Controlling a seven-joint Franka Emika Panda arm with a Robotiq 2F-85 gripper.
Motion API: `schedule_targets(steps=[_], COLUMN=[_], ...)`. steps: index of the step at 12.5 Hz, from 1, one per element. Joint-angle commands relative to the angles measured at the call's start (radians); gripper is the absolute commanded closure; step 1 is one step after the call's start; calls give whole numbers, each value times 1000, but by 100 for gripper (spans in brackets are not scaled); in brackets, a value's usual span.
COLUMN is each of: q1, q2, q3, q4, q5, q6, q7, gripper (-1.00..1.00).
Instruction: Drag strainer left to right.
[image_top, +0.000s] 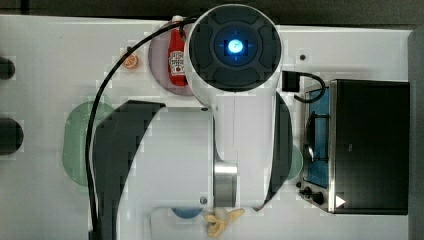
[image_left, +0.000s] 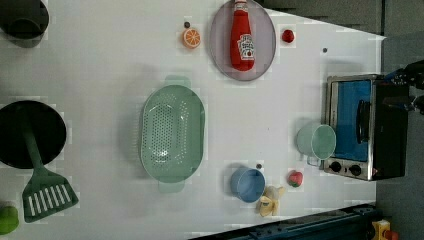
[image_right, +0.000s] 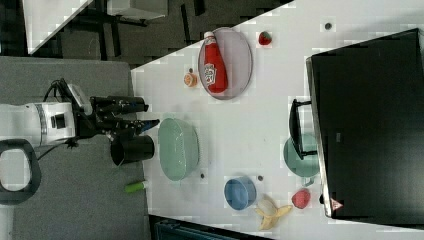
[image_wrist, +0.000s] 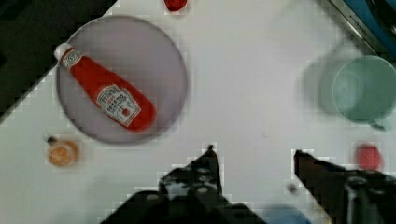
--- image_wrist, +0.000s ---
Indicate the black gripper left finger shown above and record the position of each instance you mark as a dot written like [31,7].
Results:
[183,184]

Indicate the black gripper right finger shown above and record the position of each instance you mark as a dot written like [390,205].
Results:
[348,196]

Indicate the blue bowl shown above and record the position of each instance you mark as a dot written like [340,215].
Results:
[284,214]

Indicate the red ketchup bottle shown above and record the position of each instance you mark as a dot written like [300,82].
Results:
[112,94]

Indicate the light green cup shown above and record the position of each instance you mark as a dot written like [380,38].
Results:
[359,88]

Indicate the grey round plate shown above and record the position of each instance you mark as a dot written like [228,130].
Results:
[143,55]

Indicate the orange slice toy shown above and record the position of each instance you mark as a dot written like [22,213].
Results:
[62,153]

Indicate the red strawberry toy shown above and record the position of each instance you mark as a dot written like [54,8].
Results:
[175,5]

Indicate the silver toaster oven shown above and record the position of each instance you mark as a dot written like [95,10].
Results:
[370,22]

